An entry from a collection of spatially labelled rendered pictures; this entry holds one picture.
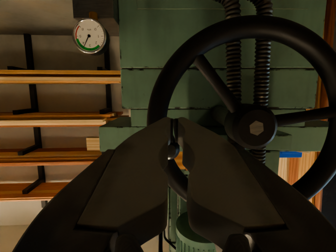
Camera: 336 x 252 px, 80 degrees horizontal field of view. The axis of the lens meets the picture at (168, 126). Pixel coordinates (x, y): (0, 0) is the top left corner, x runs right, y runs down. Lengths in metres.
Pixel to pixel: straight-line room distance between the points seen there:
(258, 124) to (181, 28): 0.28
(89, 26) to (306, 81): 0.47
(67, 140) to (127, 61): 2.80
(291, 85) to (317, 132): 0.13
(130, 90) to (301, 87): 0.38
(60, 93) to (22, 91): 0.50
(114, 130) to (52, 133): 2.82
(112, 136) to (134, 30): 0.24
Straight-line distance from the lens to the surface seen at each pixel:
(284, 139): 0.43
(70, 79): 2.59
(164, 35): 0.47
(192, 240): 0.70
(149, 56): 0.47
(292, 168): 2.34
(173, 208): 0.94
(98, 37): 0.43
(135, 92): 0.46
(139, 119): 0.47
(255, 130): 0.29
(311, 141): 0.58
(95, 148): 0.67
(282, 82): 0.52
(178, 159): 0.57
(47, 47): 3.28
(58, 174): 3.42
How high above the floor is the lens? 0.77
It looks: 9 degrees up
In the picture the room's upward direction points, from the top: 180 degrees clockwise
